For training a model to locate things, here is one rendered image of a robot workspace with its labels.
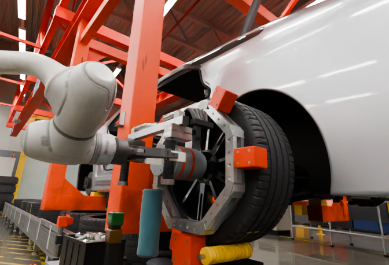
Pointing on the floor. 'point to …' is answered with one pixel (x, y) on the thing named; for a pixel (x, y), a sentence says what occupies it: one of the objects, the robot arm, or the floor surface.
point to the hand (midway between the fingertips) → (170, 159)
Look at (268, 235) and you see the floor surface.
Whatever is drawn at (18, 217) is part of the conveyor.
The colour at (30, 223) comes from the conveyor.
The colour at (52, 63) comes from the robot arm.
